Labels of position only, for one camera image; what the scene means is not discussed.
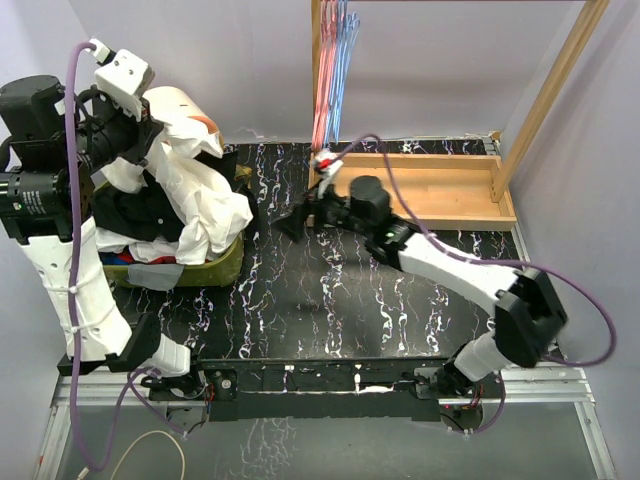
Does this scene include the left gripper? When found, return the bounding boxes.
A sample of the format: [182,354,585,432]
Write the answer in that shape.
[62,83,164,174]

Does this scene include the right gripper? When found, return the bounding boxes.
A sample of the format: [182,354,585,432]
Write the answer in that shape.
[270,178,371,246]

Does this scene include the white shirt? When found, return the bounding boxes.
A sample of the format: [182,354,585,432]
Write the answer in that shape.
[102,122,253,264]

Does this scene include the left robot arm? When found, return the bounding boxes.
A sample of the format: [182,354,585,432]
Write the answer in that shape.
[1,75,207,399]

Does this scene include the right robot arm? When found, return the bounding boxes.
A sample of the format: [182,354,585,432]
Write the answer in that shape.
[274,176,567,397]

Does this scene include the white cylindrical bin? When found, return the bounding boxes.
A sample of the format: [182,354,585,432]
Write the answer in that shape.
[144,86,224,158]

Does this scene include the green laundry basket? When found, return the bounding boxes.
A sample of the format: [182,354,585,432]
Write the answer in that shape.
[92,149,254,291]

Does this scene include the black garment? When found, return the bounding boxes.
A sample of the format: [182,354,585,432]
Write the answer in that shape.
[91,171,185,242]

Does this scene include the white clothes in basket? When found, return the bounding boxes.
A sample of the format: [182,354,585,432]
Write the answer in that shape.
[96,228,206,265]

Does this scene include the wooden clothes rack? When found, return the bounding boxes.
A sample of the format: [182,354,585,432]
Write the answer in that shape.
[334,1,609,231]

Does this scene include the blue hangers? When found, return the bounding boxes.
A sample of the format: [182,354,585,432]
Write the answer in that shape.
[324,1,360,146]

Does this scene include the pink hangers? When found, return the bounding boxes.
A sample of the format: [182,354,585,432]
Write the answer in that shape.
[311,1,338,152]

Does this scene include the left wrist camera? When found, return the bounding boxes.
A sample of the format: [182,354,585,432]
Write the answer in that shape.
[89,38,155,122]

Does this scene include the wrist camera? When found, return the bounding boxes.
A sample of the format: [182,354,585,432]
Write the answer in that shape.
[311,149,344,199]
[89,38,155,122]

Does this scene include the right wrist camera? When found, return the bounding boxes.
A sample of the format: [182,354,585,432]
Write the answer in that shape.
[311,149,344,199]

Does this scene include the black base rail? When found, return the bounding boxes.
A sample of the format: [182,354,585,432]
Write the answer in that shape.
[139,357,506,424]

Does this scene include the cream cable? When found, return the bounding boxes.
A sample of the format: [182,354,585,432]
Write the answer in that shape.
[77,430,187,480]

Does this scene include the aluminium frame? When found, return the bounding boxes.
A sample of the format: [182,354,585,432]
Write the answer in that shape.
[32,364,619,480]

